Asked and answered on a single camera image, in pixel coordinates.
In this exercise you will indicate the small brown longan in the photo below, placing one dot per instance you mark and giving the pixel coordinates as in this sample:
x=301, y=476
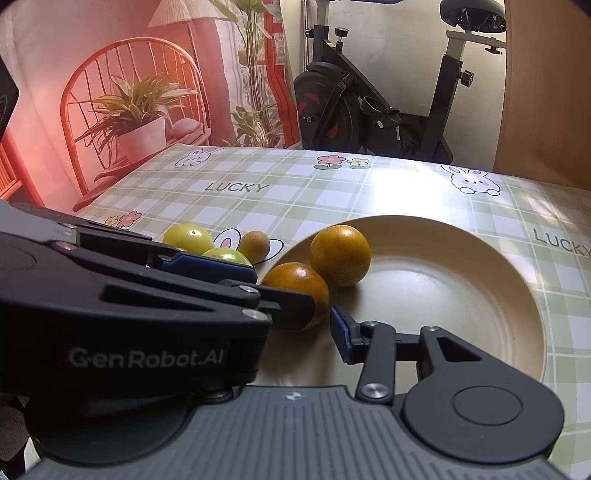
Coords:
x=254, y=244

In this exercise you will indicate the dark flat object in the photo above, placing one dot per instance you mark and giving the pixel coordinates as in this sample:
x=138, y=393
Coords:
x=7, y=101

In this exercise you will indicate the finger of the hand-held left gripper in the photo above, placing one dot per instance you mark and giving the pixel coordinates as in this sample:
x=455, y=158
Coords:
x=207, y=267
x=291, y=309

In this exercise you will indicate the black exercise bike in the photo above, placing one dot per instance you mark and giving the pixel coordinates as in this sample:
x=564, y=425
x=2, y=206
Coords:
x=323, y=106

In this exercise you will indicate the green plaid tablecloth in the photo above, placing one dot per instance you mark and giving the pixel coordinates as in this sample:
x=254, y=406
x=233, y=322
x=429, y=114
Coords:
x=369, y=194

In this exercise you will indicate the dark orange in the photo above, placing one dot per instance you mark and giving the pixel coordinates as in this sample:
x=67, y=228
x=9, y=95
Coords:
x=295, y=281
x=340, y=256

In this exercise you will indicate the printed pink wall backdrop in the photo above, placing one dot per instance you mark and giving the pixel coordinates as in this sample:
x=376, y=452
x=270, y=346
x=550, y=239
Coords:
x=69, y=46

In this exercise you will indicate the green round fruit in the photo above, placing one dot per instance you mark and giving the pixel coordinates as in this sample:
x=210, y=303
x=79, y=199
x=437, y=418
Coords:
x=187, y=235
x=226, y=256

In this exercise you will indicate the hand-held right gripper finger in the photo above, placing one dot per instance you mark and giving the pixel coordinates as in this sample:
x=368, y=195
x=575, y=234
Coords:
x=344, y=339

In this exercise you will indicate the wooden panel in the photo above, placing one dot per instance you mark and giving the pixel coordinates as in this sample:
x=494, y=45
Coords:
x=540, y=92

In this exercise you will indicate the beige round plate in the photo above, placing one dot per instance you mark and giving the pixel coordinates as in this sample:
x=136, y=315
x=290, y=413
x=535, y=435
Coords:
x=438, y=295

